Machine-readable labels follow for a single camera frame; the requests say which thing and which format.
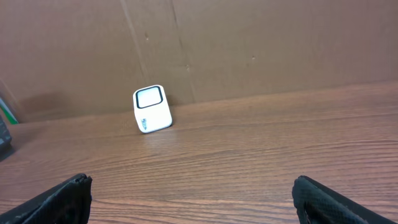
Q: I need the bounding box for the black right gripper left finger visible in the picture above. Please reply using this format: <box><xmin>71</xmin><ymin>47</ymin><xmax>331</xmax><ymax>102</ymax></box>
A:
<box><xmin>1</xmin><ymin>174</ymin><xmax>93</xmax><ymax>224</ymax></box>

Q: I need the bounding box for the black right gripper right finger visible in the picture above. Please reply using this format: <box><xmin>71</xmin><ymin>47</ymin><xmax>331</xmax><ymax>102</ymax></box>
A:
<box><xmin>292</xmin><ymin>175</ymin><xmax>396</xmax><ymax>224</ymax></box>

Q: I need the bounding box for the white barcode scanner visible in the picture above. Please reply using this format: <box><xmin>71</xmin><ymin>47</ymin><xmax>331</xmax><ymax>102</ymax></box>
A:
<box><xmin>132</xmin><ymin>85</ymin><xmax>173</xmax><ymax>134</ymax></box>

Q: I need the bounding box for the dark grey plastic basket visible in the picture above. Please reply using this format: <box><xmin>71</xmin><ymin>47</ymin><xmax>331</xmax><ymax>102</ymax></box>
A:
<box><xmin>0</xmin><ymin>96</ymin><xmax>19</xmax><ymax>162</ymax></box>

